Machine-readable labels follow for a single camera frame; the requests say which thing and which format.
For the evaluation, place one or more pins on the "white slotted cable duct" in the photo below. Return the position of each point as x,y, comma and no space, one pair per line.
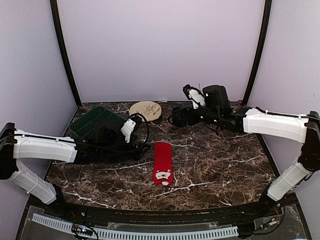
99,233

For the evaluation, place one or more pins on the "black frame post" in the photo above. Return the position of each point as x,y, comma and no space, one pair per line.
259,51
63,51

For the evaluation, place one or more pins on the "dark blue mug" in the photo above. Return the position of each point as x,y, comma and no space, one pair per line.
171,118

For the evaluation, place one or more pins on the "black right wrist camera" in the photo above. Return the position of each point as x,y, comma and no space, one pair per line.
212,97

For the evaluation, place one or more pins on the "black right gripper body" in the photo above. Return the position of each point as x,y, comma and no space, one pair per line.
211,116

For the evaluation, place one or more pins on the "red santa sock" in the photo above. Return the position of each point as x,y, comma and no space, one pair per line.
162,166

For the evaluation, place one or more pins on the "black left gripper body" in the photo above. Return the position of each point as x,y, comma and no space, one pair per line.
109,149

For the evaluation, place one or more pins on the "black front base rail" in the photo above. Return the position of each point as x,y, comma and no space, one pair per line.
239,214

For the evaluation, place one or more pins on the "black left frame post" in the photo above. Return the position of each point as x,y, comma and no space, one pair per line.
63,51

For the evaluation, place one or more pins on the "green divided plastic tray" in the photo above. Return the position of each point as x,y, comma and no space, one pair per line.
94,119

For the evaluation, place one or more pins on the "beige floral ceramic plate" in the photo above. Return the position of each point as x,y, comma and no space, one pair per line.
149,109

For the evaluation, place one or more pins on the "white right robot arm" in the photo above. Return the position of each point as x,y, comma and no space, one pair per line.
303,128

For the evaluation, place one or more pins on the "black right frame post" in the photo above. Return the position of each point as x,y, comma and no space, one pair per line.
259,51

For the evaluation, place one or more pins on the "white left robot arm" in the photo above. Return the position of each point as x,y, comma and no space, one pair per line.
16,145

